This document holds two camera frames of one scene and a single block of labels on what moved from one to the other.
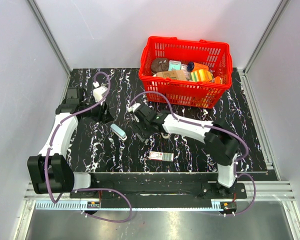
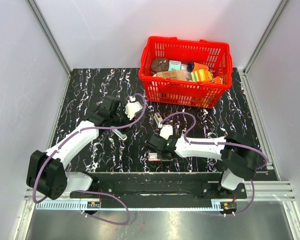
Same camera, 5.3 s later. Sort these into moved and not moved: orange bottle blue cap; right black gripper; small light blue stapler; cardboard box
Moved: right black gripper
Not moved: small light blue stapler; orange bottle blue cap; cardboard box
